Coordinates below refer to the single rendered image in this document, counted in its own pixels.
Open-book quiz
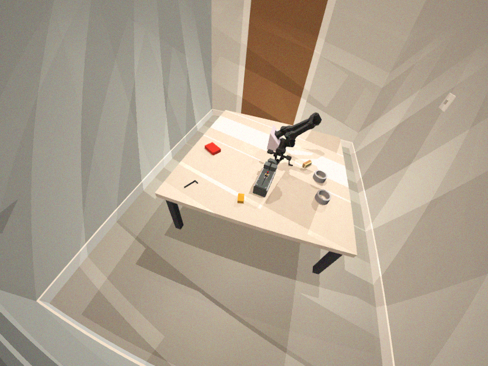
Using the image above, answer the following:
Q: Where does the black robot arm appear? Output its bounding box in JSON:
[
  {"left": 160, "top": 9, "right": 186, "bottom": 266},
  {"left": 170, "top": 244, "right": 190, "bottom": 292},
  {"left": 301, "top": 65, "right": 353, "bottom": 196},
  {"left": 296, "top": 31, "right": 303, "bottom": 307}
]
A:
[{"left": 274, "top": 113, "right": 322, "bottom": 154}]

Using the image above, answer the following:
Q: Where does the grey short cylinder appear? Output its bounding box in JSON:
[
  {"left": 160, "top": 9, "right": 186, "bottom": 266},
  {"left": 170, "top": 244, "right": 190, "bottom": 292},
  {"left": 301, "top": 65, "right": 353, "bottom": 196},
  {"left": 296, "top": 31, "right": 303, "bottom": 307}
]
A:
[
  {"left": 315, "top": 189, "right": 332, "bottom": 205},
  {"left": 313, "top": 170, "right": 327, "bottom": 183}
]

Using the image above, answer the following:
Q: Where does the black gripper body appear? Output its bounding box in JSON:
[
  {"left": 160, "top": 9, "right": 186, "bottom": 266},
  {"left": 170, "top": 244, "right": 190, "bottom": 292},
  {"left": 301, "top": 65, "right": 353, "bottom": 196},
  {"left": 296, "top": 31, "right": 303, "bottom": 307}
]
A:
[{"left": 267, "top": 145, "right": 291, "bottom": 161}]

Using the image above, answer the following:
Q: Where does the red rectangular block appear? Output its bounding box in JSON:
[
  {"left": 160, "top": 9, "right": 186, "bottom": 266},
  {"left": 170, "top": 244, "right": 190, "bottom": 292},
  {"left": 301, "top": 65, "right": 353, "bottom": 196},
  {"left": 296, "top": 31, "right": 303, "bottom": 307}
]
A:
[{"left": 205, "top": 142, "right": 221, "bottom": 155}]

